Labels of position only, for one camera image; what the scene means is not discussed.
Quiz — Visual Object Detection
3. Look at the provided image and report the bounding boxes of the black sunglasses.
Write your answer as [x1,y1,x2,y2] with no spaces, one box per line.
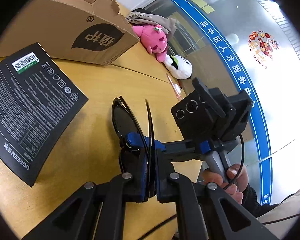
[111,96,156,203]

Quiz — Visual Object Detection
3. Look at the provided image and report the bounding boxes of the black product box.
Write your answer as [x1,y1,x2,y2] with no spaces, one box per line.
[0,42,88,187]

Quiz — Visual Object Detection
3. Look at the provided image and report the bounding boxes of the right hand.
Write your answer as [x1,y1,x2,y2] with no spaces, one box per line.
[202,164,250,205]

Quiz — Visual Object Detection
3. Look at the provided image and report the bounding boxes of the pink pen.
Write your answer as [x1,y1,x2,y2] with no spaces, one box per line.
[166,73,182,101]

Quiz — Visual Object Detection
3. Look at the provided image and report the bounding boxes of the white panda plush toy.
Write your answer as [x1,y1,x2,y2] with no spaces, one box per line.
[164,55,192,80]

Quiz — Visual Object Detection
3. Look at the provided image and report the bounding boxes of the pink plush toy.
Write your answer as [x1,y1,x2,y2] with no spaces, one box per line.
[132,24,168,63]

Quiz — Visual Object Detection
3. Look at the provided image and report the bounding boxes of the yellow sticky notes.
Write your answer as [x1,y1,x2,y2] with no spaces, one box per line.
[191,0,214,14]

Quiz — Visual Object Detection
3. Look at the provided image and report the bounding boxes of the grey folded cloth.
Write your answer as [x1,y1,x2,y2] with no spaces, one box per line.
[126,8,178,41]

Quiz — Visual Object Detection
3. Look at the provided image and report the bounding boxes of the brown cardboard box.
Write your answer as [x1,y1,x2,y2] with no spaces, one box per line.
[0,0,139,65]

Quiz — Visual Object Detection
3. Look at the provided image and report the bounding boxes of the black cable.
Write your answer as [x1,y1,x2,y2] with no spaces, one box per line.
[137,132,300,240]

